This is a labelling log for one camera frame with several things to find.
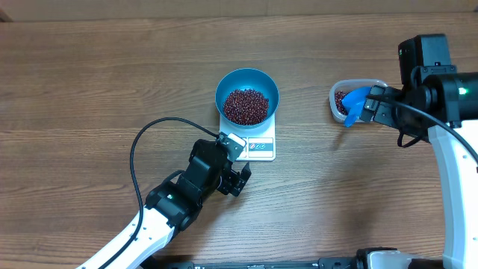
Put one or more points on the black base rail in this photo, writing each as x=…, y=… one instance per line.
x=367, y=258

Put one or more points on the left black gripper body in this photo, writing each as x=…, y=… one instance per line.
x=231, y=182

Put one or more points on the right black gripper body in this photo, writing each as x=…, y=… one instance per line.
x=403, y=121

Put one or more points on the red adzuki beans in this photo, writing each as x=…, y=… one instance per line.
x=339, y=96

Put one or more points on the red beans in bowl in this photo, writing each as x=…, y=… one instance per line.
x=246, y=107

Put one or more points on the clear plastic food container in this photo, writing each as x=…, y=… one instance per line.
x=347, y=86

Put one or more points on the blue metal bowl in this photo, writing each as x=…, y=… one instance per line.
x=248, y=78

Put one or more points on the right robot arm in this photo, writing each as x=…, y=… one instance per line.
x=438, y=105

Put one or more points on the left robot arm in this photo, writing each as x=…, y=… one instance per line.
x=175, y=204

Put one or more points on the blue plastic measuring scoop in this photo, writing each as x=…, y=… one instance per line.
x=353, y=104

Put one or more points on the white digital kitchen scale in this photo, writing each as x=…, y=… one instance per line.
x=260, y=140

